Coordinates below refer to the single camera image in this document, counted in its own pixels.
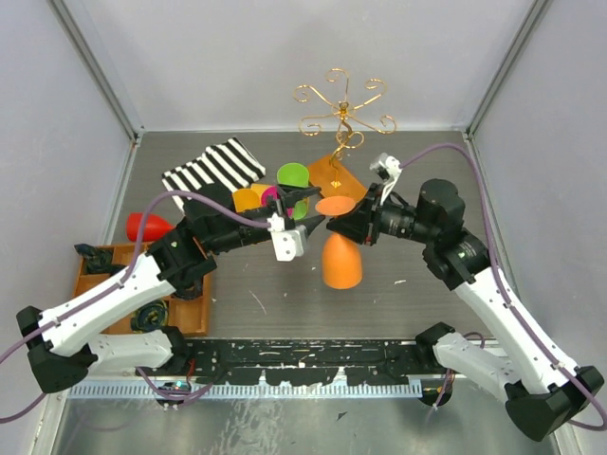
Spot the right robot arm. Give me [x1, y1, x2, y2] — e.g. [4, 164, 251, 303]
[327, 179, 604, 442]

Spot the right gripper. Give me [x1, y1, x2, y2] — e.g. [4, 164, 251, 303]
[327, 181, 437, 246]

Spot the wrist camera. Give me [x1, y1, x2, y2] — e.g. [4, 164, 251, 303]
[267, 213, 307, 262]
[369, 153, 402, 206]

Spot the rolled dark orange-floral tie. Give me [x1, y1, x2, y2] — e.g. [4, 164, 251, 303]
[74, 244, 114, 274]

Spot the rolled blue-yellow tie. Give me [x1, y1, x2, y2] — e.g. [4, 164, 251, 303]
[130, 300, 169, 333]

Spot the magenta plastic wine glass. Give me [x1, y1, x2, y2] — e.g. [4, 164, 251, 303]
[261, 184, 295, 218]

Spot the orange plastic wine glass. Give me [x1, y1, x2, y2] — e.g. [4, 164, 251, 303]
[315, 195, 363, 290]

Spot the yellow-orange plastic wine glass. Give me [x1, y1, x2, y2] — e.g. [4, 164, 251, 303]
[232, 188, 262, 212]

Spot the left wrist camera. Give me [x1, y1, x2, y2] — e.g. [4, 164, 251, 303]
[267, 213, 307, 262]

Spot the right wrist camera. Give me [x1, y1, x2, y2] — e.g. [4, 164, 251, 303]
[369, 153, 402, 206]

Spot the gold wire wine glass rack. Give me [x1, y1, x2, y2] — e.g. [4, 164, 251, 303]
[293, 68, 397, 201]

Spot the black white striped cloth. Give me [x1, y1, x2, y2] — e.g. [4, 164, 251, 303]
[161, 136, 267, 193]

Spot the yellow plastic wine glass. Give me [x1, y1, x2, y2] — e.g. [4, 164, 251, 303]
[250, 183, 270, 196]

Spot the white slotted cable duct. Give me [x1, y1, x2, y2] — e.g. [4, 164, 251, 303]
[68, 380, 423, 399]

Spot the red plastic wine glass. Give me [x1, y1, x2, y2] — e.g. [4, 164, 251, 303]
[125, 212, 175, 243]

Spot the green plastic wine glass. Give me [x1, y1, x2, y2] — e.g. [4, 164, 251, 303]
[276, 162, 309, 220]

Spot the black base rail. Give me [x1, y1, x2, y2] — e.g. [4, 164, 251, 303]
[144, 338, 455, 387]

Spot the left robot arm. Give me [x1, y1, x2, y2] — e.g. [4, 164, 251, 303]
[16, 184, 324, 393]

